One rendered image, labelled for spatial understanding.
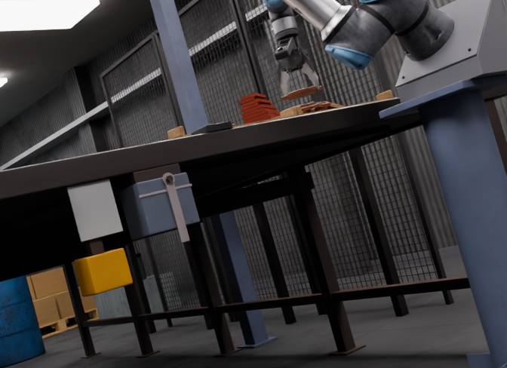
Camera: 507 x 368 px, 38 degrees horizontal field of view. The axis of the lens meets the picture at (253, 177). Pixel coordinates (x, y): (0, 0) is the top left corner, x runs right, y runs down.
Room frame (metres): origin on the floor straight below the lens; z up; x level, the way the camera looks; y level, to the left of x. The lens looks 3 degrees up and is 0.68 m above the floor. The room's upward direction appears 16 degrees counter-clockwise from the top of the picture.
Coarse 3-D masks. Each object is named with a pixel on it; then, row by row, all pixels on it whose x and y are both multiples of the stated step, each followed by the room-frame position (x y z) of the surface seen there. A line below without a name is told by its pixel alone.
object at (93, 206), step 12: (108, 180) 1.60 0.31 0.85; (72, 192) 1.55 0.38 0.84; (84, 192) 1.57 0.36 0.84; (96, 192) 1.58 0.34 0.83; (108, 192) 1.60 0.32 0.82; (72, 204) 1.55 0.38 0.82; (84, 204) 1.56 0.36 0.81; (96, 204) 1.58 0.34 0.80; (108, 204) 1.60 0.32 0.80; (84, 216) 1.56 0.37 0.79; (96, 216) 1.57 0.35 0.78; (108, 216) 1.59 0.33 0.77; (84, 228) 1.56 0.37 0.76; (96, 228) 1.57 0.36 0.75; (108, 228) 1.59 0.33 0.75; (120, 228) 1.60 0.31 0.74; (84, 240) 1.55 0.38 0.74
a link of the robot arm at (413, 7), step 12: (360, 0) 1.87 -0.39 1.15; (372, 0) 1.83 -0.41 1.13; (384, 0) 1.83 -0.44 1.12; (396, 0) 1.83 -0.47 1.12; (408, 0) 1.84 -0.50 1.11; (420, 0) 1.87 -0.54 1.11; (372, 12) 1.84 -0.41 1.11; (384, 12) 1.84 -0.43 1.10; (396, 12) 1.84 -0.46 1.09; (408, 12) 1.85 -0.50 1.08; (420, 12) 1.87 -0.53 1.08; (384, 24) 1.85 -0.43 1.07; (396, 24) 1.86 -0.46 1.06; (408, 24) 1.87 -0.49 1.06
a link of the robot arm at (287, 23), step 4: (276, 20) 2.29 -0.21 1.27; (280, 20) 2.29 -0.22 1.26; (284, 20) 2.29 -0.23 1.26; (288, 20) 2.29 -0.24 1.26; (292, 20) 2.30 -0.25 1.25; (272, 24) 2.31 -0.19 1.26; (276, 24) 2.30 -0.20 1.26; (280, 24) 2.29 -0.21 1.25; (284, 24) 2.29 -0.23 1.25; (288, 24) 2.29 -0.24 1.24; (292, 24) 2.29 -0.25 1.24; (296, 24) 2.31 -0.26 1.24; (272, 28) 2.33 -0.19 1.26; (276, 28) 2.30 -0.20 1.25; (280, 28) 2.29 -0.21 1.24; (284, 28) 2.29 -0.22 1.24; (288, 28) 2.29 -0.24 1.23; (292, 28) 2.29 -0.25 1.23; (296, 28) 2.31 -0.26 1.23; (276, 32) 2.30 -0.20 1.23; (280, 32) 2.30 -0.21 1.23
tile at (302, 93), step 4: (304, 88) 2.24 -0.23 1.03; (308, 88) 2.26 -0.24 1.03; (312, 88) 2.25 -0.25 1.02; (316, 88) 2.29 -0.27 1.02; (320, 88) 2.31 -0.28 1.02; (292, 92) 2.24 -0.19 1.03; (296, 92) 2.24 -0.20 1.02; (300, 92) 2.24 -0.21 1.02; (304, 92) 2.25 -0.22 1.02; (308, 92) 2.28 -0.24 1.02; (312, 92) 2.31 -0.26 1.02; (284, 96) 2.29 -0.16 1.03; (288, 96) 2.26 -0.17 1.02; (292, 96) 2.26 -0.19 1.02; (296, 96) 2.29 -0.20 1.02; (300, 96) 2.32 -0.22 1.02; (304, 96) 2.35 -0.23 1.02
